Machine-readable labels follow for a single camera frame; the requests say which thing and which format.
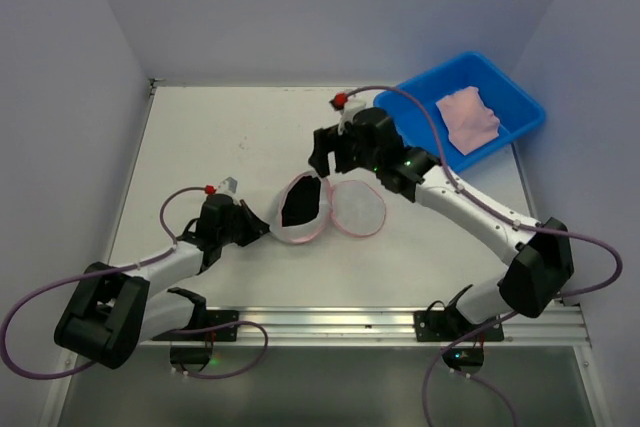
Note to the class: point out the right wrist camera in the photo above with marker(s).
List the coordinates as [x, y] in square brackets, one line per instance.
[348, 107]

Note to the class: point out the pink bra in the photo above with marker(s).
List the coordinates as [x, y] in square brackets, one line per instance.
[469, 122]

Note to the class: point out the black bra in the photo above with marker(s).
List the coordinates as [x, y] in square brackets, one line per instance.
[301, 202]

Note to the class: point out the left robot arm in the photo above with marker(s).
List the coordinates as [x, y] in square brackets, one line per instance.
[112, 310]

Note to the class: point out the white mesh laundry bag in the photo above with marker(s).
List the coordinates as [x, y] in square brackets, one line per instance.
[351, 206]

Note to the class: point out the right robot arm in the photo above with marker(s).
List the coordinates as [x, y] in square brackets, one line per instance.
[538, 264]

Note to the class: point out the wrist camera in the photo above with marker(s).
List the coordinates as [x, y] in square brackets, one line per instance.
[227, 187]
[348, 107]

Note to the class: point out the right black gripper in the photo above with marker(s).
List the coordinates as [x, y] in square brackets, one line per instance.
[340, 150]

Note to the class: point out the blue plastic bin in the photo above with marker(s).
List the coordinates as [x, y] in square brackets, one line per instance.
[518, 112]

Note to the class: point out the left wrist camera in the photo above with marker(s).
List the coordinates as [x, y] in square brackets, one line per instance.
[227, 187]

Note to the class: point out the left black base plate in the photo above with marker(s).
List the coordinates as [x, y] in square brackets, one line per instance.
[220, 321]

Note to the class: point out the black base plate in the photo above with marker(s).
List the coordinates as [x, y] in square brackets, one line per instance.
[439, 323]
[220, 321]

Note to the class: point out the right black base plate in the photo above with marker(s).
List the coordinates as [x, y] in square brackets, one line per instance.
[439, 323]

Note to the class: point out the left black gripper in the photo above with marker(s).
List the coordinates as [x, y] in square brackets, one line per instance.
[240, 222]

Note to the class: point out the aluminium mounting rail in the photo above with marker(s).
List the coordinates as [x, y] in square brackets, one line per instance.
[558, 326]

